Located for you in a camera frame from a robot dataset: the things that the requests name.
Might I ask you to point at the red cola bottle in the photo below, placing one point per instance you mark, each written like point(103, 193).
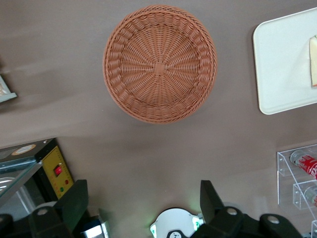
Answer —
point(307, 163)

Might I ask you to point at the triangular sandwich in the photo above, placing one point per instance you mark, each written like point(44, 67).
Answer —
point(314, 64)

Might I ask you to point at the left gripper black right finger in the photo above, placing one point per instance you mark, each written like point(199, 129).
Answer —
point(218, 223)

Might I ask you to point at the brown round wicker basket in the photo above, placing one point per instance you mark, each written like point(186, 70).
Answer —
point(159, 67)

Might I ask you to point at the grey snack tray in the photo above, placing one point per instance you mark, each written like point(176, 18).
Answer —
point(10, 96)

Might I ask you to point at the clear acrylic bottle rack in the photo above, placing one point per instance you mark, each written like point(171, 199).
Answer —
point(284, 188)

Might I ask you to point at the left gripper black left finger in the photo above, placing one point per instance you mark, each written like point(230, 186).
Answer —
point(67, 215)

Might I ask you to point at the beige plastic tray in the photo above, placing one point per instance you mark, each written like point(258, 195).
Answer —
point(280, 62)

